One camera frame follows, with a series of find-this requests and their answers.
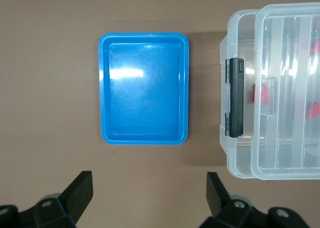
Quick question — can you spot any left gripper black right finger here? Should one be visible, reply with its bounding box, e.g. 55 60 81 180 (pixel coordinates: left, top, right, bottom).
199 172 311 228

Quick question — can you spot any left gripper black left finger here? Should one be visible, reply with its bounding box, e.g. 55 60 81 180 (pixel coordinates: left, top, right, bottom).
0 170 94 228

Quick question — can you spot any red block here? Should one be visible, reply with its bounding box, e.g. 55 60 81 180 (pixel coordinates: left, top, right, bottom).
250 83 273 105

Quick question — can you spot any clear plastic ribbed lid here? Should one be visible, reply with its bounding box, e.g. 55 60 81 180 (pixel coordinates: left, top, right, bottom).
250 2 320 181

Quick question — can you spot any clear plastic storage box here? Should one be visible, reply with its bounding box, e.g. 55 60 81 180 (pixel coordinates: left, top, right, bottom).
218 9 320 181

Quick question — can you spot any black box latch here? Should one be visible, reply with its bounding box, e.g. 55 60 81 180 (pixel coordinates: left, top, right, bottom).
224 57 245 138

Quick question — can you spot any blue plastic tray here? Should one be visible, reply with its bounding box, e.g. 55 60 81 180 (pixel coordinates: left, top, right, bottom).
97 32 191 146

